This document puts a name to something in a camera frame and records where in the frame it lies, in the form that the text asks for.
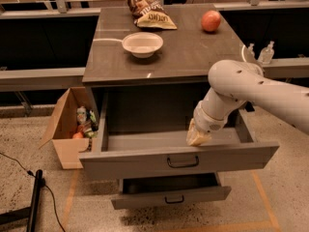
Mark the cardboard box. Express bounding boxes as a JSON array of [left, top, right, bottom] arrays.
[[40, 87, 97, 169]]

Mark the black stand leg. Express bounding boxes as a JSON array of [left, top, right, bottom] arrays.
[[0, 169, 43, 232]]

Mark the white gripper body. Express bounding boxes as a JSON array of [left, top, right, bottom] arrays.
[[193, 101, 225, 133]]

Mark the orange fruit in box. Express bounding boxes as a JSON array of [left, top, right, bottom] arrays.
[[72, 132, 84, 139]]

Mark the small clear bottle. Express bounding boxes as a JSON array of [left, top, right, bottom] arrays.
[[247, 43, 255, 58]]

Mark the red apple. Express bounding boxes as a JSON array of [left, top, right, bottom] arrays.
[[201, 11, 221, 32]]

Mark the grey bottom drawer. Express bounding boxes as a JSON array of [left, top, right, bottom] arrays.
[[111, 173, 231, 210]]

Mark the green packet in box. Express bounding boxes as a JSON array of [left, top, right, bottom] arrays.
[[83, 110, 98, 138]]

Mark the grey top drawer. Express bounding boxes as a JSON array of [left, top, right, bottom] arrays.
[[80, 93, 279, 180]]

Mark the grey drawer cabinet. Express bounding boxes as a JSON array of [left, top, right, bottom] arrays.
[[83, 4, 255, 134]]

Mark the brown chip bag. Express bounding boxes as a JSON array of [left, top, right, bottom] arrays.
[[126, 0, 177, 30]]

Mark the white bowl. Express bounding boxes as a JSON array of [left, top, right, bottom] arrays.
[[122, 32, 163, 58]]

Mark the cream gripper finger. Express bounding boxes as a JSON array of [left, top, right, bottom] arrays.
[[186, 119, 211, 146]]

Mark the black cable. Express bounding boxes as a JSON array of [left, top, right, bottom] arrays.
[[0, 151, 67, 232]]

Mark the white packet in box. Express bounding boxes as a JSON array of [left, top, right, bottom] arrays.
[[76, 106, 87, 125]]

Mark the grey drawer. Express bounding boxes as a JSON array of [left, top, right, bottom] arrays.
[[80, 93, 279, 180], [111, 173, 231, 210]]

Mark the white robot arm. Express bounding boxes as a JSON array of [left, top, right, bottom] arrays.
[[186, 60, 309, 146]]

